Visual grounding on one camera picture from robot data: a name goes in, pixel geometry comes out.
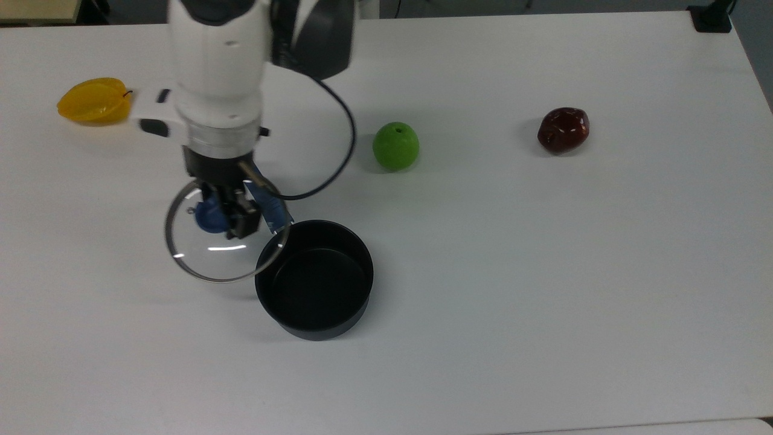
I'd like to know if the green apple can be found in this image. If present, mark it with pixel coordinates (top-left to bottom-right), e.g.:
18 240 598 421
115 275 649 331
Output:
372 121 420 172

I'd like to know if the yellow starfruit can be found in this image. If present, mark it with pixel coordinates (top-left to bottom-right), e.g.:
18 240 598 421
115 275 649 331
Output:
57 77 133 126

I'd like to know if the black saucepan with blue handle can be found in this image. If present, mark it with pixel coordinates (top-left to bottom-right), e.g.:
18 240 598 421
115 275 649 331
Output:
244 159 374 342

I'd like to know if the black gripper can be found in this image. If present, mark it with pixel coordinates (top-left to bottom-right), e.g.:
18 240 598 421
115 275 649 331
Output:
182 144 262 240

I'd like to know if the dark red apple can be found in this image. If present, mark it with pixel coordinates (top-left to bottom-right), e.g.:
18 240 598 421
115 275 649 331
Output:
537 107 591 155

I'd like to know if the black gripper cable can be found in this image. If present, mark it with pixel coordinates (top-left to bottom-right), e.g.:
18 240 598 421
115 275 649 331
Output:
239 76 358 201

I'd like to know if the light wooden table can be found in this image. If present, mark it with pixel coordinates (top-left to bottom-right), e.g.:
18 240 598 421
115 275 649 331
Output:
0 0 83 25

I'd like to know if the black table clamp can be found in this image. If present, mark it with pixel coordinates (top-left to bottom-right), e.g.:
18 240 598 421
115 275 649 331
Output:
687 0 739 33

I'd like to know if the glass lid with blue knob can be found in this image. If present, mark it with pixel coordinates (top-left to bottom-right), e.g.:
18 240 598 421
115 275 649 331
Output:
164 178 291 284

